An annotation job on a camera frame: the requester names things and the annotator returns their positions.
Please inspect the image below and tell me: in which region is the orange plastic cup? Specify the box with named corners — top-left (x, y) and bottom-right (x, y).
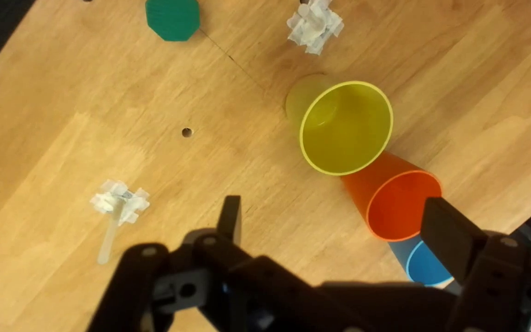
top-left (341, 152), bottom-right (444, 244)

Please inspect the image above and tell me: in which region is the green cylinder block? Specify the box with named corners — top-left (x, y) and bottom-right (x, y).
top-left (143, 0), bottom-right (202, 45)

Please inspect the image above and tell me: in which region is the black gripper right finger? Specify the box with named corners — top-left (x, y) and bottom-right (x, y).
top-left (420, 196), bottom-right (529, 332)

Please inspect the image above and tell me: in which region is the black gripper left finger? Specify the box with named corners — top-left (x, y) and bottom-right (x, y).
top-left (86, 194), bottom-right (267, 332)

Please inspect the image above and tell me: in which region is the blue plastic cup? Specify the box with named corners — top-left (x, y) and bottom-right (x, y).
top-left (387, 237), bottom-right (457, 292)

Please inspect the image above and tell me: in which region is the yellow plastic cup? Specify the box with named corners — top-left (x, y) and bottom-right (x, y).
top-left (283, 73), bottom-right (396, 180)

